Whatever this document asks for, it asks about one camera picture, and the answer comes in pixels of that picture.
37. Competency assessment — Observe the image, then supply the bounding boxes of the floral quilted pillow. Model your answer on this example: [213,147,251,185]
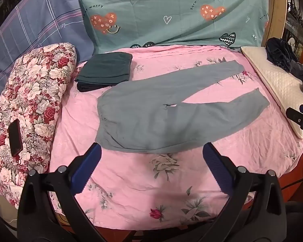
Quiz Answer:
[0,42,78,209]

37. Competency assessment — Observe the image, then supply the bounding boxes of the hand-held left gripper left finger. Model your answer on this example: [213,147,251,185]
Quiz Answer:
[17,142,109,242]

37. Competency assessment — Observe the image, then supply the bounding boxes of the dark green folded pants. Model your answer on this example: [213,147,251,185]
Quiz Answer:
[74,52,133,92]

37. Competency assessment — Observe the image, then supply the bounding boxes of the ornate dark shelf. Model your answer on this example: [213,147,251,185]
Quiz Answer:
[284,0,303,65]

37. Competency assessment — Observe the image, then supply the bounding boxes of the pink floral bed sheet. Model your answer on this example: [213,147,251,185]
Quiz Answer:
[48,44,303,226]

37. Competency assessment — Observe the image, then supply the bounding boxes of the cream quilted pillow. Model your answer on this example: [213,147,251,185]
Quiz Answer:
[241,45,303,140]

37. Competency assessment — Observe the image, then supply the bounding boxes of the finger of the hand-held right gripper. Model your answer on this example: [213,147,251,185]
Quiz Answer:
[286,104,303,139]

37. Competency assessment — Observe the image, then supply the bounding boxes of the black phone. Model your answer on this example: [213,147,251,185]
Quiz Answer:
[7,119,24,157]

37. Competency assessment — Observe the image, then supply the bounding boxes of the grey pants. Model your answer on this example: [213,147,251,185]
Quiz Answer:
[95,60,270,154]

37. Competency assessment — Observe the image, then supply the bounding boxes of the wooden bed frame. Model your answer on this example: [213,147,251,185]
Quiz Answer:
[263,0,289,48]

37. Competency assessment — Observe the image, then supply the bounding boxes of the dark clothes pile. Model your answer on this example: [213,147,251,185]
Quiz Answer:
[266,37,303,95]

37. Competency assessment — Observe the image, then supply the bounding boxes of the teal heart print pillow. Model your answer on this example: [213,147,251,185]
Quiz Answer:
[78,0,270,54]

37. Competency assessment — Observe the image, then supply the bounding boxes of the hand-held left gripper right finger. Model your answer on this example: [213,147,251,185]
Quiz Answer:
[192,142,287,242]

